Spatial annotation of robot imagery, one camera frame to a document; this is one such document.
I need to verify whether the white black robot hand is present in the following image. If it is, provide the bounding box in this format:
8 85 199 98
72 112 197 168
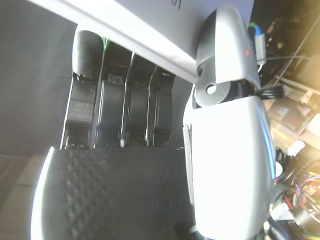
29 4 277 240

